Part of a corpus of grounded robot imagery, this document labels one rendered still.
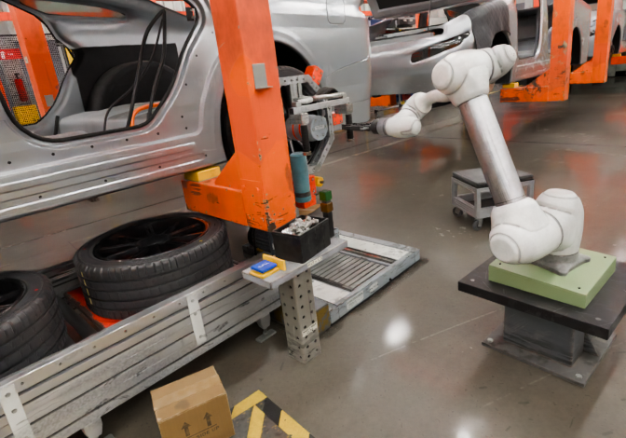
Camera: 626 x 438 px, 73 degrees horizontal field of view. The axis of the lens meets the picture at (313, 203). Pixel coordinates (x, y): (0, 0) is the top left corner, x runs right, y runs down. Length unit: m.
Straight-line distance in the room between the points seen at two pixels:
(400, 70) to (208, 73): 2.79
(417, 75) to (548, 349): 3.26
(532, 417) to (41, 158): 1.95
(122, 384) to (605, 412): 1.59
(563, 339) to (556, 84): 3.91
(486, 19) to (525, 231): 3.52
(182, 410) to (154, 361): 0.28
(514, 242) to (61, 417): 1.53
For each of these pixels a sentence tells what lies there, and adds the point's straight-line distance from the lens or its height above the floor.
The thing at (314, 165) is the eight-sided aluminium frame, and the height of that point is 0.62.
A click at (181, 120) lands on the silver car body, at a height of 0.98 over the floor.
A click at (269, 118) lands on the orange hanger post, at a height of 0.98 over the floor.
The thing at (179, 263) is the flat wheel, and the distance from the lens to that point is 1.76.
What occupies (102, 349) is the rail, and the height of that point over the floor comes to 0.34.
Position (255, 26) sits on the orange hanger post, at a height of 1.31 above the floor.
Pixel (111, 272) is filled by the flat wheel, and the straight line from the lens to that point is 1.81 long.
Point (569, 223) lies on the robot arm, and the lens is 1.67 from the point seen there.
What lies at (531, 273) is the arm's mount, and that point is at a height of 0.36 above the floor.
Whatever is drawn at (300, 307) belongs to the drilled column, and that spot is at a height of 0.26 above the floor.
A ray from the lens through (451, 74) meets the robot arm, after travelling 1.52.
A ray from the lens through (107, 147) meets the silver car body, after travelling 1.96.
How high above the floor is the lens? 1.14
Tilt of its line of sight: 18 degrees down
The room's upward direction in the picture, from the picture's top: 7 degrees counter-clockwise
